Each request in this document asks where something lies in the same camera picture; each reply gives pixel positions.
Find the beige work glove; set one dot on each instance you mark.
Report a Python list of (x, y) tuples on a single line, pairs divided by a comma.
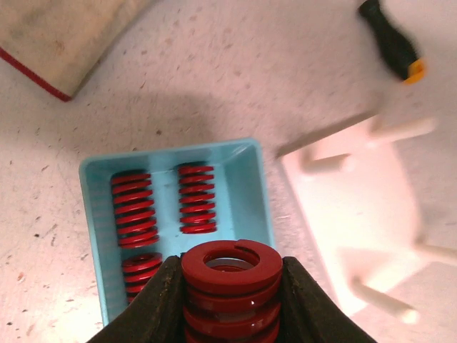
[(57, 43)]

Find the large red spring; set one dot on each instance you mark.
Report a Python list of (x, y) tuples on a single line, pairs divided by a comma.
[(232, 292)]

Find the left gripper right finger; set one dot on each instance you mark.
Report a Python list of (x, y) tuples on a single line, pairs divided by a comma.
[(308, 314)]

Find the white peg base plate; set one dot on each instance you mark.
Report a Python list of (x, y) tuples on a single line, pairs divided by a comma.
[(358, 204)]

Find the black orange screwdriver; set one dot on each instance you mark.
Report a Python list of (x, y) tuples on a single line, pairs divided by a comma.
[(396, 49)]

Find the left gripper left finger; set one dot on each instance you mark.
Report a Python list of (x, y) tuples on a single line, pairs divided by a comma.
[(156, 313)]

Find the turquoise plastic tray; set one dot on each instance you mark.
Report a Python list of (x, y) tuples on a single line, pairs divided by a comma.
[(242, 210)]

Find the red spring in tray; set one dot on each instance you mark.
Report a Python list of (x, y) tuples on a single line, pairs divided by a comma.
[(138, 270), (134, 212), (197, 199)]

